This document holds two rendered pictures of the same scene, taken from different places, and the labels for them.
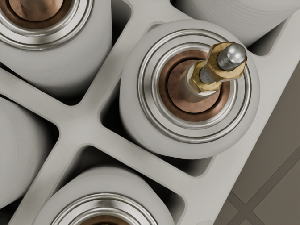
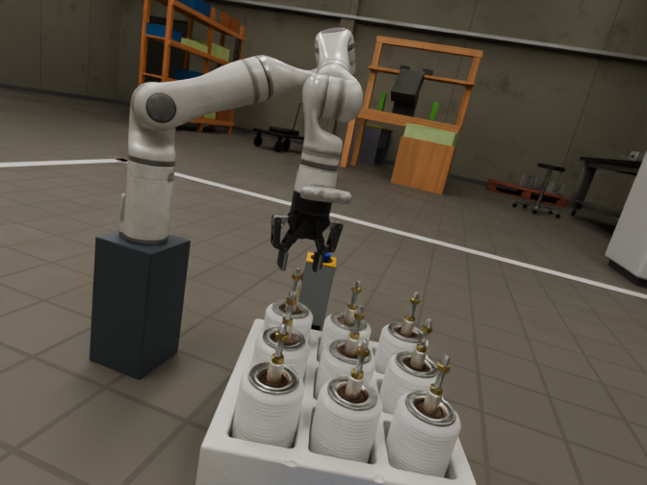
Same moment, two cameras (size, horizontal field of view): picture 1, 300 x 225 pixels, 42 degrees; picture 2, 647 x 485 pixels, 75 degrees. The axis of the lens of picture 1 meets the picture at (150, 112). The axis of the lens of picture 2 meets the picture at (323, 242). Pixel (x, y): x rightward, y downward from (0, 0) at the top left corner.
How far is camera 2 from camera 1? 0.73 m
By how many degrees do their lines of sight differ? 81
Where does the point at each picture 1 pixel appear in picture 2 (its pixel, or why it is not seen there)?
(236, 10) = not seen: hidden behind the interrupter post
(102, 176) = (299, 323)
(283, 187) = (161, 437)
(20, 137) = (329, 334)
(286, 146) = (162, 458)
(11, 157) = (328, 324)
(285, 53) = (231, 395)
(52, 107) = not seen: hidden behind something
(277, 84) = (231, 385)
